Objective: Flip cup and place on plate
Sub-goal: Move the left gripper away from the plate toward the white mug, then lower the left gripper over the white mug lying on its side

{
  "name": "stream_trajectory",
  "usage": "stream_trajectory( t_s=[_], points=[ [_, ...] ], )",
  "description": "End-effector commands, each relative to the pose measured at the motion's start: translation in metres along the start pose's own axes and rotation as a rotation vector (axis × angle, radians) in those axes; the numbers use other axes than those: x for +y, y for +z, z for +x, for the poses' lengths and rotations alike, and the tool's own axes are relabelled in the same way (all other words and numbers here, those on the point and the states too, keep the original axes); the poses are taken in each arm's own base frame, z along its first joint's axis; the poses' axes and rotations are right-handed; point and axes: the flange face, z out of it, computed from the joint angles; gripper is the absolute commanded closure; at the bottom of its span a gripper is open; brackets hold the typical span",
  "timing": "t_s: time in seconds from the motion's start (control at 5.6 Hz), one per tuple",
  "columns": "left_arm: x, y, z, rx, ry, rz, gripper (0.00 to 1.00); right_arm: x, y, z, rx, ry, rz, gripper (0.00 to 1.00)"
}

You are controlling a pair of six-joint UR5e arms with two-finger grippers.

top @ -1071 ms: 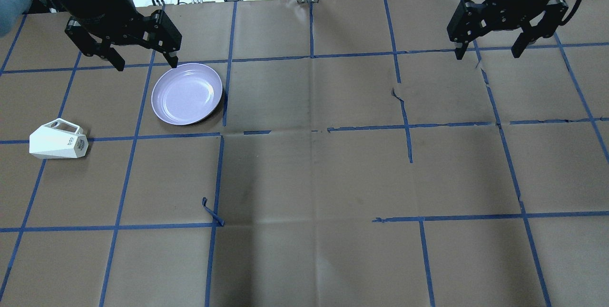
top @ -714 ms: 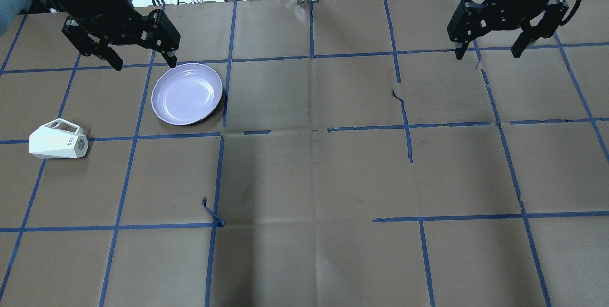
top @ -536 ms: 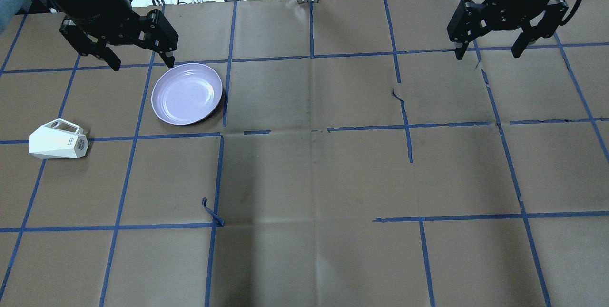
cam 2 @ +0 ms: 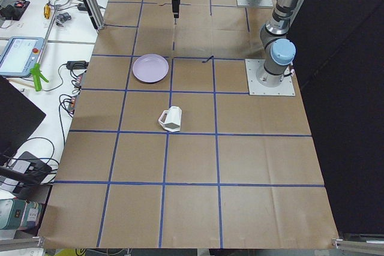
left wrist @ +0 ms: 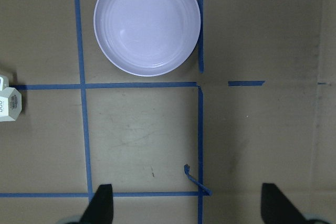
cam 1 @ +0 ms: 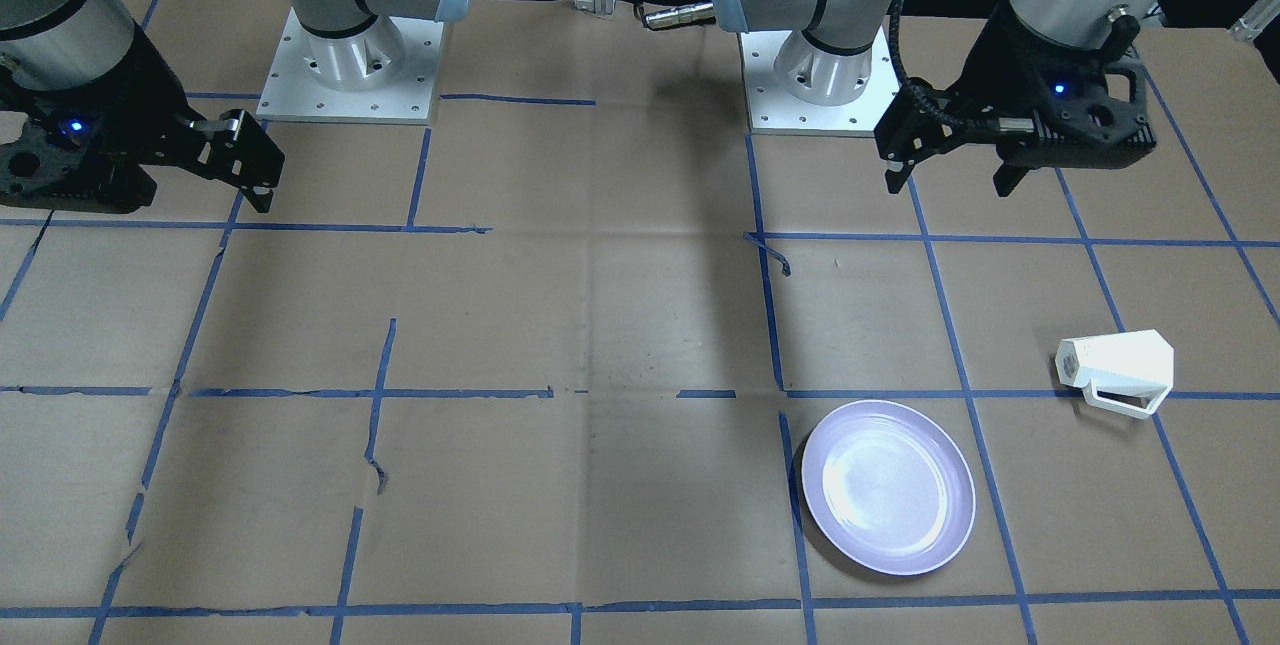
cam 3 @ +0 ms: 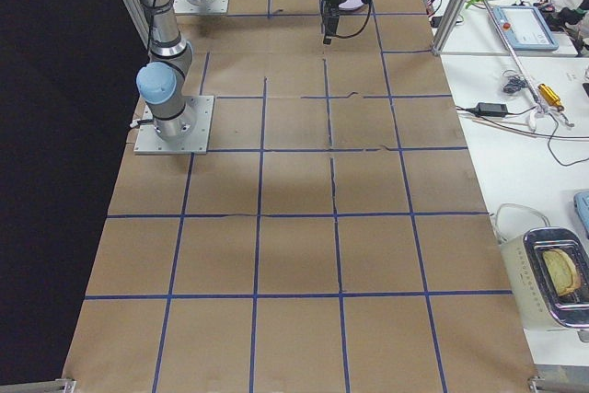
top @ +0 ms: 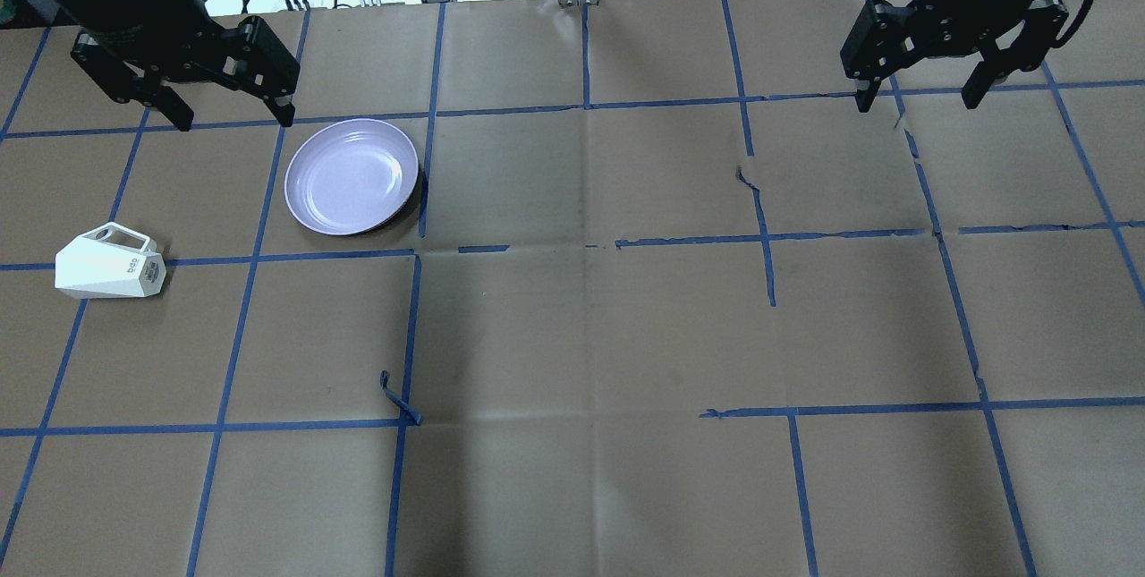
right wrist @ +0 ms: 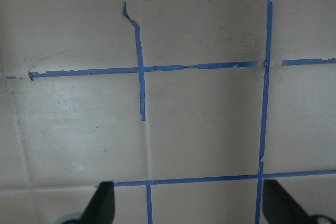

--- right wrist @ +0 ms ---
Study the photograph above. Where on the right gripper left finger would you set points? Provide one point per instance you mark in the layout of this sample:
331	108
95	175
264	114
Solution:
101	207

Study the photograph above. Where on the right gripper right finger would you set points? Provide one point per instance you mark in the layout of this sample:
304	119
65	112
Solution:
280	208

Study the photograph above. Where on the brown paper table cover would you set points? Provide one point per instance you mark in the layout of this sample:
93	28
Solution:
187	105

